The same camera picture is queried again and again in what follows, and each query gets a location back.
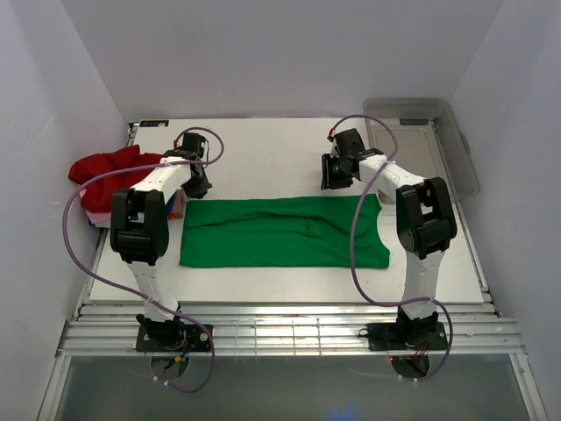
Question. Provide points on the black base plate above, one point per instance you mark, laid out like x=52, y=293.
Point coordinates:
x=387, y=337
x=175, y=340

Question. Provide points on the green t shirt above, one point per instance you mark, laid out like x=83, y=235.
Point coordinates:
x=298, y=232

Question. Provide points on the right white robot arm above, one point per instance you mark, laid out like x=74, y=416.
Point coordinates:
x=425, y=226

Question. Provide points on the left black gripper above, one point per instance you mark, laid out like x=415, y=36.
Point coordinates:
x=198, y=185

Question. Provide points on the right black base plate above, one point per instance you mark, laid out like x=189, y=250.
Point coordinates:
x=387, y=337

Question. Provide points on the aluminium frame rail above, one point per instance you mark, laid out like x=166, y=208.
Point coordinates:
x=110, y=329

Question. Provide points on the blue label sticker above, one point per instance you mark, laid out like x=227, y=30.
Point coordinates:
x=154, y=123

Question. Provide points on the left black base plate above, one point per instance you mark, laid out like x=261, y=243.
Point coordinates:
x=175, y=340

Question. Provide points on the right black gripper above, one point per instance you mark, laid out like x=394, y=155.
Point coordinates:
x=330, y=171

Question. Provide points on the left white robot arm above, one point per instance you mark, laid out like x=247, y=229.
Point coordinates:
x=139, y=230

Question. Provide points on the grey plastic bin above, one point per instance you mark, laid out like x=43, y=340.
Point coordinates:
x=430, y=142

